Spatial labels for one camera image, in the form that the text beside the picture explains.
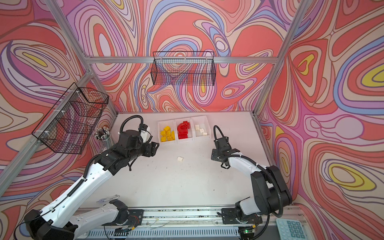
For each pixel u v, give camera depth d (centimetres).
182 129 104
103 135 86
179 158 93
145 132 65
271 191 43
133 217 72
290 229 69
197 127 108
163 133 104
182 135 102
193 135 99
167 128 107
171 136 102
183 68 96
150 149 65
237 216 65
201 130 107
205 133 105
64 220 40
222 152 71
